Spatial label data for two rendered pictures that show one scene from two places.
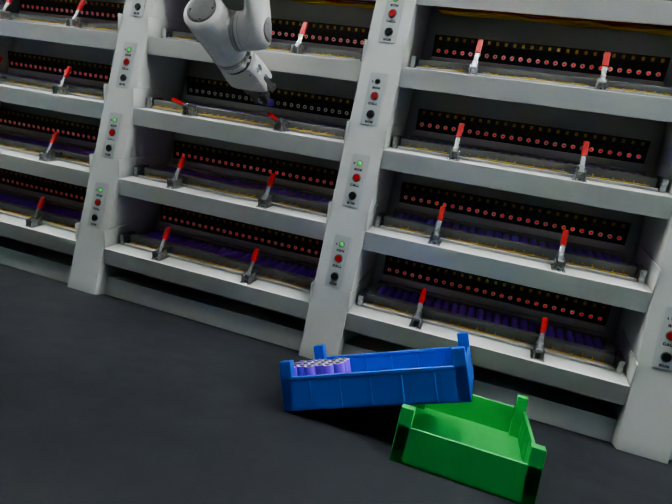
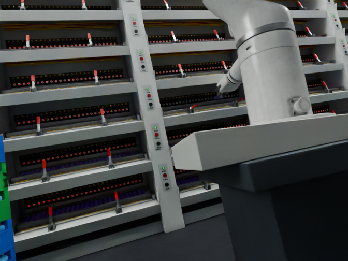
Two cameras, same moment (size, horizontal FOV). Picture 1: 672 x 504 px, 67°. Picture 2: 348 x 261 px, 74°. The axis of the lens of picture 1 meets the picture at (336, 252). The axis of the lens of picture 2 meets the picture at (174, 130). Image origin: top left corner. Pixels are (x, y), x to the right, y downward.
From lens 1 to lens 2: 128 cm
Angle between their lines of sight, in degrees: 35
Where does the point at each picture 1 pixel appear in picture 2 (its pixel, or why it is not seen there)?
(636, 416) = not seen: outside the picture
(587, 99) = (321, 68)
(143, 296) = (205, 213)
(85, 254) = (169, 207)
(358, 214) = not seen: hidden behind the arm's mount
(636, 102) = (331, 66)
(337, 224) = not seen: hidden behind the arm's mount
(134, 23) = (144, 75)
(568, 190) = (330, 96)
